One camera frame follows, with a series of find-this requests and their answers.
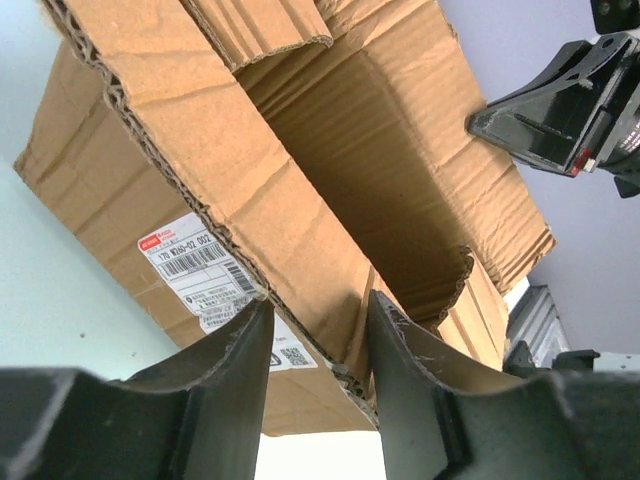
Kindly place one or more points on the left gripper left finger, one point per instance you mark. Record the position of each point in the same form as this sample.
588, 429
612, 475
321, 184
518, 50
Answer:
195, 415

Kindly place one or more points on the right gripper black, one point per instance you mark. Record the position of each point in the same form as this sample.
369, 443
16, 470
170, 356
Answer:
581, 113

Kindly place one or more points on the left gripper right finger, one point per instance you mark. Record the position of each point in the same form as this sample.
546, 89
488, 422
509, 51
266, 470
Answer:
443, 415

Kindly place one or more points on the brown cardboard express box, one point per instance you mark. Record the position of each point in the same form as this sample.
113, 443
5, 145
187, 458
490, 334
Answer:
322, 143

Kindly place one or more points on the white shipping label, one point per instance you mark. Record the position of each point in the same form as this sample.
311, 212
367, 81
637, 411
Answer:
210, 283

